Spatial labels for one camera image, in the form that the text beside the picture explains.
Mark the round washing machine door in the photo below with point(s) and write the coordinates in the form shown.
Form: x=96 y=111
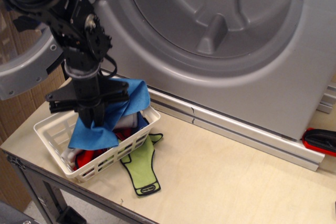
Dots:
x=27 y=57

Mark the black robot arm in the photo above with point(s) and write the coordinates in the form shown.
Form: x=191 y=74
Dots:
x=77 y=30

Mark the grey toy washing machine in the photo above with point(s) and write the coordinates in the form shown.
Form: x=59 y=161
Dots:
x=263 y=62

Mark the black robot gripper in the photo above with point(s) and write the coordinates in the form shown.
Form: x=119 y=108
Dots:
x=84 y=95

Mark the white plastic basket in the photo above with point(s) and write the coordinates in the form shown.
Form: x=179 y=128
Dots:
x=56 y=131

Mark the white grey cloth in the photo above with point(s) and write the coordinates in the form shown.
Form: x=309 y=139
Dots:
x=69 y=154

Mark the red cloth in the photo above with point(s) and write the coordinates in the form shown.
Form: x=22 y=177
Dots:
x=84 y=157

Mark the green cloth with black trim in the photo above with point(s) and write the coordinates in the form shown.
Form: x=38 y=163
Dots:
x=139 y=165

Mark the small blue cloth in basket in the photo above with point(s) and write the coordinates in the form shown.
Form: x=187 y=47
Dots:
x=141 y=123

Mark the red and black tool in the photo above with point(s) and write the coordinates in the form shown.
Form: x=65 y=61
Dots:
x=319 y=140

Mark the grey metal table frame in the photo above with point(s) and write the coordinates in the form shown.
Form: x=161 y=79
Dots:
x=45 y=189

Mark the aluminium profile rail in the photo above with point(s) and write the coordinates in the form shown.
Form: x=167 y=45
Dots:
x=223 y=129

